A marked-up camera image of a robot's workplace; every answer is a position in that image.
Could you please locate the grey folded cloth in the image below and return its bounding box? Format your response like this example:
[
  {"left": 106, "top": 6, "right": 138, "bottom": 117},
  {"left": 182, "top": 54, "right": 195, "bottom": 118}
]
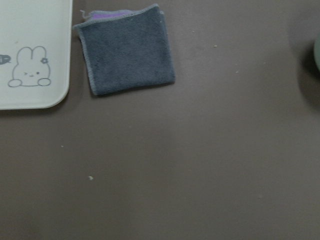
[{"left": 73, "top": 4, "right": 175, "bottom": 96}]

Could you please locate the cream rabbit tray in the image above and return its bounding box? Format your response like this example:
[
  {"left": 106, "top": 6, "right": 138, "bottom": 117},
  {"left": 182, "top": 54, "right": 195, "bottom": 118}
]
[{"left": 0, "top": 0, "right": 73, "bottom": 110}]

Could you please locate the mint green bowl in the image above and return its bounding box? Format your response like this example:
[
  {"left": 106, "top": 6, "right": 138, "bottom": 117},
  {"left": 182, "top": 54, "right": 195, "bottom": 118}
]
[{"left": 313, "top": 35, "right": 320, "bottom": 71}]

